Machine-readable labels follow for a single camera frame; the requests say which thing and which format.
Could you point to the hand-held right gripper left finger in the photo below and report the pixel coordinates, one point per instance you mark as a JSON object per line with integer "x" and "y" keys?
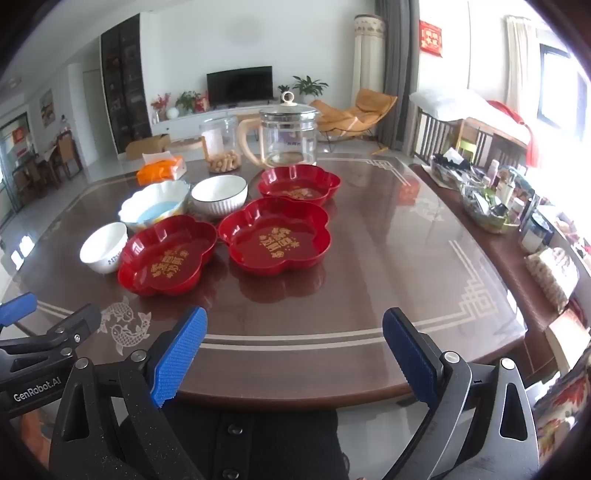
{"x": 180, "y": 355}

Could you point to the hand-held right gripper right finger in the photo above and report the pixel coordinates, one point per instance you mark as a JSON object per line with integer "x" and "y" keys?
{"x": 411, "y": 355}

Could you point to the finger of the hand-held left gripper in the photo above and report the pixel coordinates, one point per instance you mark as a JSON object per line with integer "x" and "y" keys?
{"x": 69, "y": 325}
{"x": 16, "y": 309}

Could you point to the small white bowl blue print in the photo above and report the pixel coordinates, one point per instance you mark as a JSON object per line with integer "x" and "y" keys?
{"x": 101, "y": 244}

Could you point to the red flower-shaped plate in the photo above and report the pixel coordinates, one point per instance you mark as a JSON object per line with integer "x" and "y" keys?
{"x": 277, "y": 244}
{"x": 300, "y": 184}
{"x": 166, "y": 263}

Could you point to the white blue scalloped bowl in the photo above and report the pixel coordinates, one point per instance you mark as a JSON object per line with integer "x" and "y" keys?
{"x": 152, "y": 207}

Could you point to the white bowl dark rim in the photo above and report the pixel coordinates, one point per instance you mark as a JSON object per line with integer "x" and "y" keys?
{"x": 219, "y": 191}

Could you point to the black buttoned garment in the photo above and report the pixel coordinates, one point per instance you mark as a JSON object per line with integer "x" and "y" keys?
{"x": 258, "y": 443}

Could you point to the glass basket of sundries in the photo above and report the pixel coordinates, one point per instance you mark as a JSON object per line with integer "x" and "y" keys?
{"x": 489, "y": 217}

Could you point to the bag of nuts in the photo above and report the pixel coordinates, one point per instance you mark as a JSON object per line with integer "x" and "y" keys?
{"x": 551, "y": 277}

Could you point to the wooden dining chair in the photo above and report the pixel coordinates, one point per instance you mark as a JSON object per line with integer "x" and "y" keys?
{"x": 67, "y": 154}

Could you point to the floral cloth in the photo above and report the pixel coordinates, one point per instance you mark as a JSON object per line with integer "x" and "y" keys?
{"x": 563, "y": 415}

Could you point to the dark-lidded jar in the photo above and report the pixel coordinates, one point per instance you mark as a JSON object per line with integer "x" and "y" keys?
{"x": 535, "y": 235}

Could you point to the orange tissue pack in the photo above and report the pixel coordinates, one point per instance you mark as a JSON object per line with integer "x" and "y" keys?
{"x": 159, "y": 171}

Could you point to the white bottle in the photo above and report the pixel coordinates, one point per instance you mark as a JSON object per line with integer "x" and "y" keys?
{"x": 510, "y": 194}

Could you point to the tray of dark sundries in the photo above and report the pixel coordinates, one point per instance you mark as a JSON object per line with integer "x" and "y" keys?
{"x": 450, "y": 168}

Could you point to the cardboard box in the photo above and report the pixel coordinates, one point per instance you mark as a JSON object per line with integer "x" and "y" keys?
{"x": 147, "y": 147}

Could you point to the clear plastic snack jar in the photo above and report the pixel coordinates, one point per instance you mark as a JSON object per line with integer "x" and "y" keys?
{"x": 221, "y": 161}

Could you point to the pink bottle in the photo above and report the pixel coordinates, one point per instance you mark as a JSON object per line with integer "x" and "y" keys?
{"x": 494, "y": 170}

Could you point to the wooden stool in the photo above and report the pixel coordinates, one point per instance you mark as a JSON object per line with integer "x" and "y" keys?
{"x": 190, "y": 145}

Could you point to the green stool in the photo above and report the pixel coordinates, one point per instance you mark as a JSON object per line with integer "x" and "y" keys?
{"x": 468, "y": 150}

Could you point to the wooden bench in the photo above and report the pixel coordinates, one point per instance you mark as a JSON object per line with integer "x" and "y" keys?
{"x": 434, "y": 134}

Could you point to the white television cabinet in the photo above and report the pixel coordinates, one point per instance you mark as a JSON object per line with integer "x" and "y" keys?
{"x": 194, "y": 121}

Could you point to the white round ornament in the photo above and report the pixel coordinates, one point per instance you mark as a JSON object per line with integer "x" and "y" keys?
{"x": 171, "y": 112}

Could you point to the red flower arrangement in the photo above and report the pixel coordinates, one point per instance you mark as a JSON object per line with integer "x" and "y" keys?
{"x": 160, "y": 104}

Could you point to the orange lounge chair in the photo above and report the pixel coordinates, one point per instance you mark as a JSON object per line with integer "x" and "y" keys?
{"x": 355, "y": 115}

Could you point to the dark display cabinet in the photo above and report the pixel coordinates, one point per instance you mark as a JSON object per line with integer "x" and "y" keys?
{"x": 124, "y": 83}

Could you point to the red gift box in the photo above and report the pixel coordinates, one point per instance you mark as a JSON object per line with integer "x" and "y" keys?
{"x": 201, "y": 104}

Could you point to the green potted plant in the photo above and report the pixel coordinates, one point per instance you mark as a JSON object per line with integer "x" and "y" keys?
{"x": 187, "y": 101}

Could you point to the white pillow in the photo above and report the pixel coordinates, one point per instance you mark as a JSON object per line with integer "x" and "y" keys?
{"x": 448, "y": 104}

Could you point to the red cloth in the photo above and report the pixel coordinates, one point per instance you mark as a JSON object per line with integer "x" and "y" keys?
{"x": 517, "y": 120}

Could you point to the black television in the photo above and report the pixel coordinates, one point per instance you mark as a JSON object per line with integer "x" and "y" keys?
{"x": 239, "y": 85}

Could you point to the small potted plant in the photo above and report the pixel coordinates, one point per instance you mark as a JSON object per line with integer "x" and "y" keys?
{"x": 283, "y": 90}

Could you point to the large-leaf potted plant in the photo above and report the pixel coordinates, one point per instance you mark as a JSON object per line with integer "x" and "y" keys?
{"x": 309, "y": 87}

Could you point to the grey curtain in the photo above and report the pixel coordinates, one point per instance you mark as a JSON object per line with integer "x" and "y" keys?
{"x": 397, "y": 69}

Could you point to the covered standing air conditioner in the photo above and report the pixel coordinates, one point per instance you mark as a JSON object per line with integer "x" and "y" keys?
{"x": 368, "y": 60}

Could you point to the window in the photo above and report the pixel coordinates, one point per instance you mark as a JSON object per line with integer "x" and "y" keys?
{"x": 561, "y": 87}

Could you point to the white curtain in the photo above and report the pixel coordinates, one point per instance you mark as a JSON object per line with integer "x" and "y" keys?
{"x": 519, "y": 60}

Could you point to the wall picture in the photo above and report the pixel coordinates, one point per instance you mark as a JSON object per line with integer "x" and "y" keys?
{"x": 47, "y": 108}

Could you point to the red wall hanging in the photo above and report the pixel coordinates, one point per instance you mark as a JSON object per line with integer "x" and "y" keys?
{"x": 431, "y": 39}

